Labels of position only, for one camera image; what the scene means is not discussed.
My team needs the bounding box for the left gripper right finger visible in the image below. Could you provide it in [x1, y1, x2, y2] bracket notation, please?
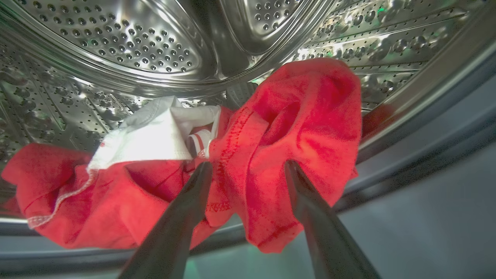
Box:
[285, 160, 382, 279]

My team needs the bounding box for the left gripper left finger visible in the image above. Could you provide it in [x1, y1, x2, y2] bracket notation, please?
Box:
[118, 162, 213, 279]

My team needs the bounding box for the grey rubber door gasket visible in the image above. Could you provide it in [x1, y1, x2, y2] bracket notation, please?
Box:
[0, 50, 496, 279]

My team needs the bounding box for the red cloth garment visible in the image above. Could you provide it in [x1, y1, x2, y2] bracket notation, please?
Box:
[1, 58, 363, 254]

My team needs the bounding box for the stainless steel washing machine drum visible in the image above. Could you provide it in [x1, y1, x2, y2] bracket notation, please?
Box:
[0, 0, 496, 217]

